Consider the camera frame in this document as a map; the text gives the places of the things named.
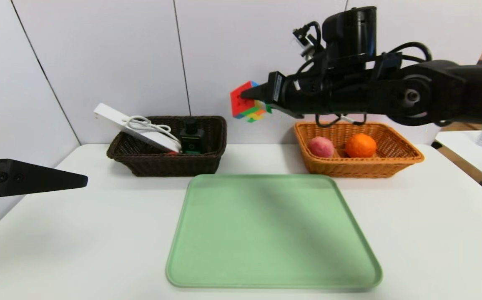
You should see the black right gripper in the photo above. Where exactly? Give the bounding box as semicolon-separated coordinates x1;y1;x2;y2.
240;71;323;119

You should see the colourful puzzle cube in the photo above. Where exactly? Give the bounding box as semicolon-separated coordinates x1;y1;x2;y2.
230;80;272;123

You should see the black pump bottle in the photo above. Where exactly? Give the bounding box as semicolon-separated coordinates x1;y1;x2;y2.
178;118;205;155

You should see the pink red peach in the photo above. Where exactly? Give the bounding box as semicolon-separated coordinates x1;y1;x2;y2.
307;136;335;158

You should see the white power strip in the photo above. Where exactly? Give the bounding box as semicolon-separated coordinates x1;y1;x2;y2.
93;103;182;154

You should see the white power strip cable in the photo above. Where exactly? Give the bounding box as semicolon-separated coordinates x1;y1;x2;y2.
122;115;180;139

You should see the orange fruit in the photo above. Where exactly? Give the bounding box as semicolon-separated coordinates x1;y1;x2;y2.
345;133;378;158

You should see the orange wicker basket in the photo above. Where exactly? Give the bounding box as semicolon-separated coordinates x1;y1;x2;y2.
293;121;425;179

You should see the dark brown wicker basket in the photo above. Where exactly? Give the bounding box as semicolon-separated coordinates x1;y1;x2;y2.
106;116;228;177

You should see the light green plastic tray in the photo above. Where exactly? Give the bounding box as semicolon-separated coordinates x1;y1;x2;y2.
166;174;382;289

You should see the white side table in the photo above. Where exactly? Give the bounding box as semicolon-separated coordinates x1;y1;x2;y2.
434;130;482;183

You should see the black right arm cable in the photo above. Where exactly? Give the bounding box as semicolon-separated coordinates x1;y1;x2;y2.
374;41;433;67

